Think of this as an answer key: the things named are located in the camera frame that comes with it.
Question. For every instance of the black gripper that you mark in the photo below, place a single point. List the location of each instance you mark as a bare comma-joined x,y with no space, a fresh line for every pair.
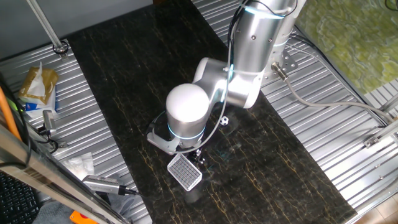
190,150

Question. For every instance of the small black-white soccer ball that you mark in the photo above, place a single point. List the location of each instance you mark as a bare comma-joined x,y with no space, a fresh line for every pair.
224,120

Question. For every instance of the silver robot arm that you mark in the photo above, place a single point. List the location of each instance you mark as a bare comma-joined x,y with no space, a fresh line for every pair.
186,115

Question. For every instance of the black marble-pattern mat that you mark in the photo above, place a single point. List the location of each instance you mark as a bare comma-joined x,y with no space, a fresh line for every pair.
264,161

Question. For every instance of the crumpled white tissue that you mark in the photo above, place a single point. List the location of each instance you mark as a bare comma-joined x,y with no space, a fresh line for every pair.
79,165

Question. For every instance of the orange emergency stop box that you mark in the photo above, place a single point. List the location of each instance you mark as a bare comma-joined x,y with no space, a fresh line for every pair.
77,218

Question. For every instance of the grey cloth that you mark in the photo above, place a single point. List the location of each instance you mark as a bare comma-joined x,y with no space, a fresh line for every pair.
53,214

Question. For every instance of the yellow tissue pack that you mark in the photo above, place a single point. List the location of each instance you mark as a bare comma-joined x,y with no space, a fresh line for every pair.
37,87

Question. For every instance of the black keyboard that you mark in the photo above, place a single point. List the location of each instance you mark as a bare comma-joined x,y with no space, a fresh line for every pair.
15,202

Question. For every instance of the green patterned carpet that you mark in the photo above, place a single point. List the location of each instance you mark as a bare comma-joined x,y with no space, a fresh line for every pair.
357,40

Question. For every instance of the orange pole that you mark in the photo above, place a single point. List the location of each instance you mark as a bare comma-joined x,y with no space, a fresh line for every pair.
6,112

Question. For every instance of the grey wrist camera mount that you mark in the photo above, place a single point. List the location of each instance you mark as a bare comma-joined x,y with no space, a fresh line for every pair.
161,143

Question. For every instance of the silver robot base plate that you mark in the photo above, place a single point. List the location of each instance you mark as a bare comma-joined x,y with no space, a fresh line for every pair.
289,63

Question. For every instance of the small grey camera on stand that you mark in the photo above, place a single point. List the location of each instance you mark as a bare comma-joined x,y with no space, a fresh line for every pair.
48,119

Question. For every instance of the aluminium frame beam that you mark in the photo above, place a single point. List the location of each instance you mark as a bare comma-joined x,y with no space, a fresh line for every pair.
31,174

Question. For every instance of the aluminium corner bracket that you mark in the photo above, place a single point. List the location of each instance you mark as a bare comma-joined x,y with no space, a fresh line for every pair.
382,133

